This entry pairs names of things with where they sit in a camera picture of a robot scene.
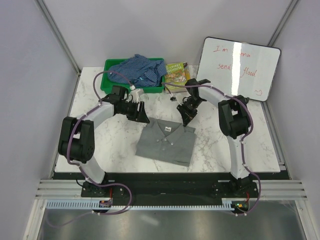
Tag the yellow book underneath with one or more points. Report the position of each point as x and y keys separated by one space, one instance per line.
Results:
x=186 y=71

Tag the white slotted cable duct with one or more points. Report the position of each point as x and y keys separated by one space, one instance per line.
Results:
x=100 y=205

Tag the green paperback book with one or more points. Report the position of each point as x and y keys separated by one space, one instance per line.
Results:
x=175 y=74

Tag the blue checked shirt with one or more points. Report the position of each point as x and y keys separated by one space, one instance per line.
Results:
x=139 y=71

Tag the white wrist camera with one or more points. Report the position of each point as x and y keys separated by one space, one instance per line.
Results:
x=136 y=93
x=173 y=98

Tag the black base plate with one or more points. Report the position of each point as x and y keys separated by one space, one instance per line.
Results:
x=176 y=189

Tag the green plastic bin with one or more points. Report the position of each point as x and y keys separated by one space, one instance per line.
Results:
x=106 y=85

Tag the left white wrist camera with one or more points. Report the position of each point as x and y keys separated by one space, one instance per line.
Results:
x=136 y=93

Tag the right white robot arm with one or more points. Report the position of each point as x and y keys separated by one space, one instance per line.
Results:
x=234 y=119

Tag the grey long sleeve shirt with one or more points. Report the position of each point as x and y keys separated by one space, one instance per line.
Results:
x=167 y=141

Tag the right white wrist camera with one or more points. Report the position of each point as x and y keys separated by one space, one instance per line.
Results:
x=173 y=98

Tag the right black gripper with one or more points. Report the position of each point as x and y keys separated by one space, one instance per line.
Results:
x=187 y=115

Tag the white dry-erase board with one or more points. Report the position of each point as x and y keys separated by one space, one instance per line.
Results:
x=238 y=68

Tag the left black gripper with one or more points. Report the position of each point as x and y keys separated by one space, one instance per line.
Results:
x=140 y=116

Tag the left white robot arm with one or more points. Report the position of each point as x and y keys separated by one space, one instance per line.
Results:
x=77 y=135

